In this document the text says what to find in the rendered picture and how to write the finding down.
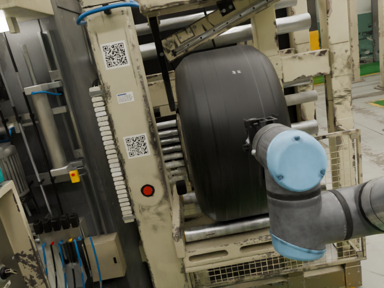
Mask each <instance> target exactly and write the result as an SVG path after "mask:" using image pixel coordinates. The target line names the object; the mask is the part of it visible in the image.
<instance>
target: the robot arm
mask: <svg viewBox="0 0 384 288"><path fill-rule="evenodd" d="M271 115H272V116H271V117H265V118H260V119H256V118H251V119H248V120H246V119H243V122H244V127H245V130H246V135H248V139H247V140H246V144H245V145H243V151H244V152H246V153H250V154H251V155H254V156H255V158H256V159H257V161H258V162H259V183H260V185H261V188H262V190H263V191H266V192H267V203H268V209H269V220H270V229H269V232H270V234H271V240H272V244H273V248H274V249H275V250H276V252H277V253H279V254H280V255H282V256H284V257H286V258H289V259H293V260H296V261H313V260H316V259H318V258H321V257H323V256H324V254H325V252H326V246H325V245H326V244H331V243H337V242H342V241H346V240H350V239H355V238H360V237H366V236H370V235H376V234H384V177H377V178H374V179H371V180H369V181H366V182H364V183H361V184H358V185H354V186H348V187H343V188H338V189H332V190H326V191H321V183H320V181H321V180H322V178H323V177H324V175H325V172H326V169H327V156H326V153H325V150H324V148H323V147H322V145H321V144H320V143H319V142H318V141H317V140H316V139H315V138H314V137H312V136H311V135H310V134H308V133H306V132H304V131H300V130H294V129H292V128H290V127H287V126H285V125H282V124H280V122H279V115H276V114H271Z"/></svg>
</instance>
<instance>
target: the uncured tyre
mask: <svg viewBox="0 0 384 288"><path fill-rule="evenodd" d="M239 68H241V70H242V74H241V75H235V76H232V74H231V71H230V70H233V69H239ZM175 90H176V95H177V102H178V109H179V116H180V120H181V126H182V132H183V138H184V142H185V147H186V153H187V158H188V162H189V168H190V173H191V178H192V182H193V186H194V191H195V196H196V198H197V201H198V204H199V206H200V209H201V212H202V213H203V214H205V215H206V216H208V217H209V218H211V219H213V220H214V221H229V220H233V219H239V218H245V217H251V216H255V215H261V214H266V213H269V209H268V203H267V192H266V191H263V190H262V188H261V185H260V183H259V162H258V161H257V159H256V158H255V156H254V155H251V154H250V153H246V152H244V151H243V145H245V144H246V140H247V139H248V135H246V130H245V127H244V122H243V119H246V120H248V119H251V118H256V119H260V118H265V117H271V116H272V115H271V114H276V115H279V122H280V124H282V125H285V126H287V127H290V128H291V123H290V117H289V112H288V109H287V104H286V100H285V96H284V93H283V90H282V86H281V83H280V81H279V78H278V76H277V73H276V70H275V68H274V66H273V64H272V63H271V61H270V60H269V59H268V57H267V56H266V55H264V54H263V53H262V52H260V51H259V50H257V49H256V48H254V47H253V46H251V45H235V46H230V47H224V48H220V49H214V50H209V51H203V52H199V53H194V54H190V55H188V56H186V57H184V58H183V60H182V61H181V62H180V64H179V65H178V66H177V68H176V69H175Z"/></svg>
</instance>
